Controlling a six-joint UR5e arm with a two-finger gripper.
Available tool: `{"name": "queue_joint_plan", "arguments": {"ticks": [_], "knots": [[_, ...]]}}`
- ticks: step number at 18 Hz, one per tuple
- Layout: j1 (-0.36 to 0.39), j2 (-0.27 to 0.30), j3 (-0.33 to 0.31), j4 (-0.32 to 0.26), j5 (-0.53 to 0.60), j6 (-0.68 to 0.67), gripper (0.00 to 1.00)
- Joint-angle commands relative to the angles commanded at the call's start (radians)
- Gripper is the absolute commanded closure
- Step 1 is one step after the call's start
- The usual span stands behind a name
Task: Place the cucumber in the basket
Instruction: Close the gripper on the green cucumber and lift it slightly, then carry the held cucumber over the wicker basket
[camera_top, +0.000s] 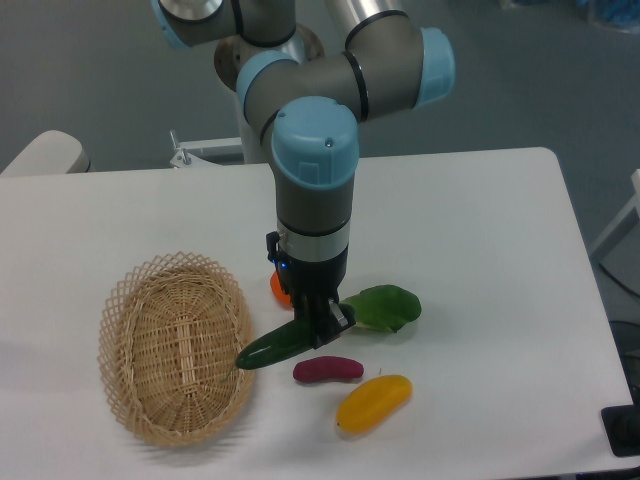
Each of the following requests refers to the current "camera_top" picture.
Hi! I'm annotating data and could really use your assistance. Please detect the woven wicker basket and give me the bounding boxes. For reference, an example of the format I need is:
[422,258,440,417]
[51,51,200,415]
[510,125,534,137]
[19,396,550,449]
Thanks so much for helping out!
[97,252,254,447]

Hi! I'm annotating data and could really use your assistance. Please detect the black device at edge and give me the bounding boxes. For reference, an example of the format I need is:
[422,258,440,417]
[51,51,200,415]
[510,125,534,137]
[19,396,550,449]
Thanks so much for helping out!
[601,405,639,457]

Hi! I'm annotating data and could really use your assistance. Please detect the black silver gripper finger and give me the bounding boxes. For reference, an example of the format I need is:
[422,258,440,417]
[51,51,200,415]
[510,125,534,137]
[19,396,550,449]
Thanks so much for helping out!
[314,299,356,348]

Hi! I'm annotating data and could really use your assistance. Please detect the yellow mango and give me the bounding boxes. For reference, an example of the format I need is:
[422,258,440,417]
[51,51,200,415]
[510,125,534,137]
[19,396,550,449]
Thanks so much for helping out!
[335,375,413,435]

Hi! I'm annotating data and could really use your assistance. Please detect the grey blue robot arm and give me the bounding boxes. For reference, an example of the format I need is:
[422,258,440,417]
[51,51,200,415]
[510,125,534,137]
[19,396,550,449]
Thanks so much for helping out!
[152,1,456,348]

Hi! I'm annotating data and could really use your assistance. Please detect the purple sweet potato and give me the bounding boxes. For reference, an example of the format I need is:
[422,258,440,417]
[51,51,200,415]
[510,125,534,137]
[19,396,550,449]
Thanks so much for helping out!
[292,356,364,384]

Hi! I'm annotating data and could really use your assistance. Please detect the white metal bracket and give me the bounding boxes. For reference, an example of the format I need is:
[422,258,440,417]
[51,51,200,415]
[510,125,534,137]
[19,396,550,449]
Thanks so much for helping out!
[169,130,244,169]

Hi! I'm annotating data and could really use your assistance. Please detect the orange tomato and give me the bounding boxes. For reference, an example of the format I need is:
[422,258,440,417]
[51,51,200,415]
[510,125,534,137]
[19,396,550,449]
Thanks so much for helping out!
[269,271,291,309]

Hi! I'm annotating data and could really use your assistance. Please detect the green leafy vegetable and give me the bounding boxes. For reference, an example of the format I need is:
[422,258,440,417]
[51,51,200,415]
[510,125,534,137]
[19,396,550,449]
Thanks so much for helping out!
[339,284,422,333]

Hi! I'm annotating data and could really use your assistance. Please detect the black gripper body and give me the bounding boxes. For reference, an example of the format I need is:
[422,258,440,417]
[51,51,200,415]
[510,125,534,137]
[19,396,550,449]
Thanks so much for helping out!
[266,231,348,308]

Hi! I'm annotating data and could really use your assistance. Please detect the white chair backrest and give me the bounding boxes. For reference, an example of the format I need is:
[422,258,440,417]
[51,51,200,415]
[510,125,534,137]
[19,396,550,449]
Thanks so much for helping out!
[1,130,92,178]

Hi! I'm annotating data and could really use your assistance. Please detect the dark green cucumber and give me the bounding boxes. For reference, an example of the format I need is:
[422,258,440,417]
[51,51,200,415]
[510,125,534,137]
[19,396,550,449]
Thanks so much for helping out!
[235,320,311,370]

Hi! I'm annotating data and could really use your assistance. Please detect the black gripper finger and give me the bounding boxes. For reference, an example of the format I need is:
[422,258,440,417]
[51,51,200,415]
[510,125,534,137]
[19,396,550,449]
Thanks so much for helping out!
[293,293,317,348]

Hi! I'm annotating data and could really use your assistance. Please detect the white furniture frame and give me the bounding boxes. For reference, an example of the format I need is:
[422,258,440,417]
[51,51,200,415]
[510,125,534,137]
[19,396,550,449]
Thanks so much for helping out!
[587,170,639,301]

